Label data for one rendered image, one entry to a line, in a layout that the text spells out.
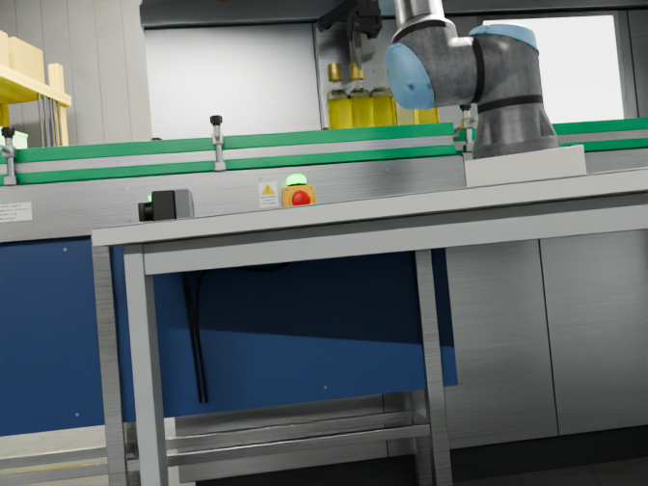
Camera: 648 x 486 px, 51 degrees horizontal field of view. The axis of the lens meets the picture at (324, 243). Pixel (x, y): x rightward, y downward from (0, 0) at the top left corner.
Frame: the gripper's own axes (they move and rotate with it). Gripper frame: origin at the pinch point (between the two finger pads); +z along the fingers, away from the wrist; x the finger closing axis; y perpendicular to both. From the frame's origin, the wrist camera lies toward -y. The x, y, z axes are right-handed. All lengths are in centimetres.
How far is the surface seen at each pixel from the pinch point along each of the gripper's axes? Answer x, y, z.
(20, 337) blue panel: -14, -84, 61
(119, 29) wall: 292, -101, -122
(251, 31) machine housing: 15.1, -25.6, -16.1
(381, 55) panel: 12.3, 10.0, -6.6
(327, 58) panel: 12.2, -5.4, -6.5
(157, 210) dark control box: -24, -51, 36
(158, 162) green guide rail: -13, -51, 24
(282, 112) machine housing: 15.1, -19.0, 7.1
